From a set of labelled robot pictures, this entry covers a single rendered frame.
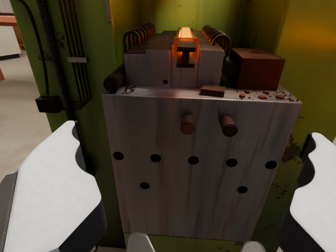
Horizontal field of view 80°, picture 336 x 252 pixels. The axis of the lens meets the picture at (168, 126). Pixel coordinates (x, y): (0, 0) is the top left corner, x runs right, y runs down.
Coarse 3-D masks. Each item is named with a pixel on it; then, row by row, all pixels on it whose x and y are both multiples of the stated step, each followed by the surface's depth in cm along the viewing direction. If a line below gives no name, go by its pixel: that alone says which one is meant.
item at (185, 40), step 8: (184, 32) 52; (176, 40) 38; (184, 40) 36; (192, 40) 36; (176, 48) 38; (184, 48) 30; (192, 48) 30; (176, 56) 39; (184, 56) 30; (192, 56) 35; (176, 64) 31; (184, 64) 31; (192, 64) 31
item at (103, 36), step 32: (32, 0) 50; (96, 0) 49; (128, 0) 64; (32, 32) 53; (64, 32) 53; (96, 32) 52; (32, 64) 58; (64, 64) 57; (96, 64) 56; (96, 96) 61; (96, 128) 67; (96, 160) 74
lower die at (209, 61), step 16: (176, 32) 60; (192, 32) 61; (144, 48) 47; (160, 48) 41; (208, 48) 41; (128, 64) 42; (144, 64) 42; (160, 64) 41; (208, 64) 41; (128, 80) 44; (144, 80) 43; (160, 80) 43; (176, 80) 43; (192, 80) 43; (208, 80) 42
